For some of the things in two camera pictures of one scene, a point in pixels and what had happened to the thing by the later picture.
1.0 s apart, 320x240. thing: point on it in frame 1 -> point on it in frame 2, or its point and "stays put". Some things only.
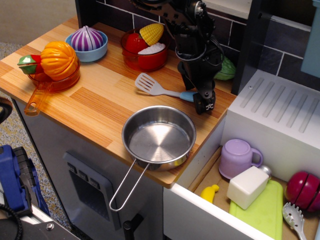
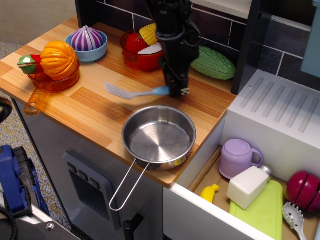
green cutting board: x=265 y=215 stays put
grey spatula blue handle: x=146 y=84 -> x=126 y=94
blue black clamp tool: x=19 y=189 stays put
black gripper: x=203 y=57 -> x=179 y=45
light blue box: x=310 y=64 stays put
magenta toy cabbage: x=302 y=189 stays put
